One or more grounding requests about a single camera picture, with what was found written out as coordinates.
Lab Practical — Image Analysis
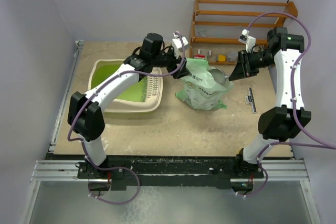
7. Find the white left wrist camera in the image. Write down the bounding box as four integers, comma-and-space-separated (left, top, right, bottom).
171, 31, 189, 58

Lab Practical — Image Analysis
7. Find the red white small box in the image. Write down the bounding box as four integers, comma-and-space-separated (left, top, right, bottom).
194, 55, 207, 60

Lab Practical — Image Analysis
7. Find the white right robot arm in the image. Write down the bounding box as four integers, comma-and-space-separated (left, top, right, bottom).
229, 27, 311, 177

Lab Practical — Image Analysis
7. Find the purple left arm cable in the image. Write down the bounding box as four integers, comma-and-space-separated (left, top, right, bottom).
67, 31, 186, 205

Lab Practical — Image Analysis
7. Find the grey round container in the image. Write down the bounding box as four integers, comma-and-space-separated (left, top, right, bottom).
227, 51, 238, 62

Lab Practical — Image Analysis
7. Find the silver metal scoop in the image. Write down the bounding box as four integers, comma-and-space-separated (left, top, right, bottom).
208, 68, 226, 86

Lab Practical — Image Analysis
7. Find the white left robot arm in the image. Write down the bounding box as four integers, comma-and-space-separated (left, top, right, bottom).
67, 31, 188, 178

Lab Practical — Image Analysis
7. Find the green cat litter bag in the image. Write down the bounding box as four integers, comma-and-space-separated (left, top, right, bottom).
175, 58, 233, 111

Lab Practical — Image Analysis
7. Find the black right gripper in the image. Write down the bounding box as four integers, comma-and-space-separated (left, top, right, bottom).
229, 49, 276, 81

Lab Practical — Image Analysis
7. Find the black white bag sealing strip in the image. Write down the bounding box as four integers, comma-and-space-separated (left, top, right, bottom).
245, 87, 257, 113

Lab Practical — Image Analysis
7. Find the wooden shelf rack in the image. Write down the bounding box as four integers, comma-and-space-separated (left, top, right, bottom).
189, 0, 299, 58

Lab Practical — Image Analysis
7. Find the yellow small block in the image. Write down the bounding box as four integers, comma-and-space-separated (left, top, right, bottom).
216, 55, 226, 62

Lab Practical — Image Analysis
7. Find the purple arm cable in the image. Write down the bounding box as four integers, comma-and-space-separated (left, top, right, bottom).
236, 12, 336, 198
67, 31, 186, 205

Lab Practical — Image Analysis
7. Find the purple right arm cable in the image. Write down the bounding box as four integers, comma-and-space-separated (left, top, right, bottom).
236, 12, 336, 198

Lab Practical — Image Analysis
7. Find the beige green litter box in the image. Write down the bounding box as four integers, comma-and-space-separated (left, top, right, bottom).
85, 59, 163, 113

